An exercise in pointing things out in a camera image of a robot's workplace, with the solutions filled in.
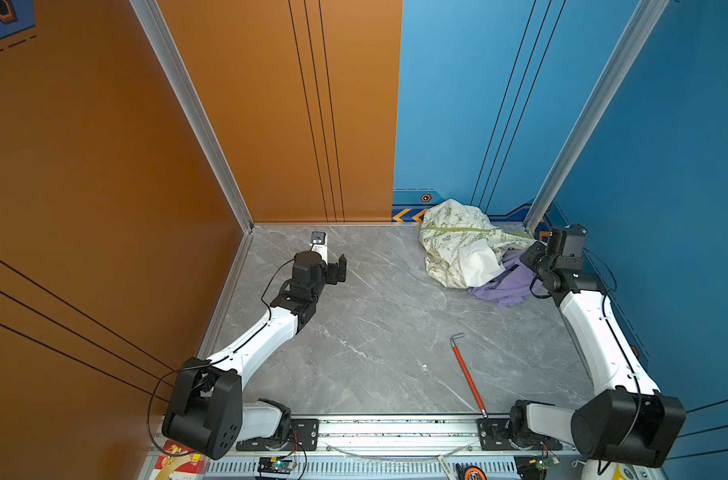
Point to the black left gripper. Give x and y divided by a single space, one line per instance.
333 276

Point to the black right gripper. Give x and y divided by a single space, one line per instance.
528 256

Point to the purple cloth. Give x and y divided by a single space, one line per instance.
512 286

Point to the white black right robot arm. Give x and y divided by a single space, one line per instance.
628 420

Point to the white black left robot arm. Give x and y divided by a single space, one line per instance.
206 412

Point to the floral cream cloth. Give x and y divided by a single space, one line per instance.
463 248

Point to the green circuit board left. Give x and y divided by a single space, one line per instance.
275 467

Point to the green circuit board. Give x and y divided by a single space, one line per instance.
275 467
544 462

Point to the green circuit board right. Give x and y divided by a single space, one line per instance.
544 462

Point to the orange black tape measure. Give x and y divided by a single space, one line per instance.
470 472

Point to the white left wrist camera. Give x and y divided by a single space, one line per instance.
319 245

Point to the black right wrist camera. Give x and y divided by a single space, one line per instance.
568 241

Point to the red handled hex key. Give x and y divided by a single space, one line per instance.
466 373

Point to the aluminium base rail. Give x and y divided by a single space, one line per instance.
403 446

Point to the aluminium corner post right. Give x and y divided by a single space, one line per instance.
633 38

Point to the aluminium corner post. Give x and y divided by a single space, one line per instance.
157 31
633 38

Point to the aluminium corner post left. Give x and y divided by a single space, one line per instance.
157 31

